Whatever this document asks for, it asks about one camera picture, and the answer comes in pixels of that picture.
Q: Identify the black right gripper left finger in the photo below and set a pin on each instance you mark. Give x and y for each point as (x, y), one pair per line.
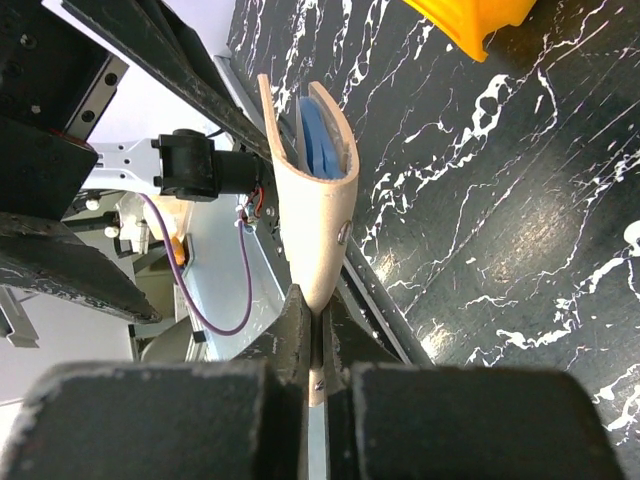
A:
(245, 418)

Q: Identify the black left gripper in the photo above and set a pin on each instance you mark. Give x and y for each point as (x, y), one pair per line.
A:
(56, 83)

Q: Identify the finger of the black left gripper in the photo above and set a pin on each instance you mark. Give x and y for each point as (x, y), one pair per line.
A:
(46, 257)

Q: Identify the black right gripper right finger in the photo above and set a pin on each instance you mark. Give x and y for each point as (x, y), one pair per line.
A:
(386, 419)

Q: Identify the beige leather card holder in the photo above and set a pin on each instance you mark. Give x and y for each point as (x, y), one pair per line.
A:
(317, 192)

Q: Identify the small yellow card bin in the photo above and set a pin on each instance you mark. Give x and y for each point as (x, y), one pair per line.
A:
(468, 22)

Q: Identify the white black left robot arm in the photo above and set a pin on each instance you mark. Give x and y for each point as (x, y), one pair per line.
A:
(184, 164)

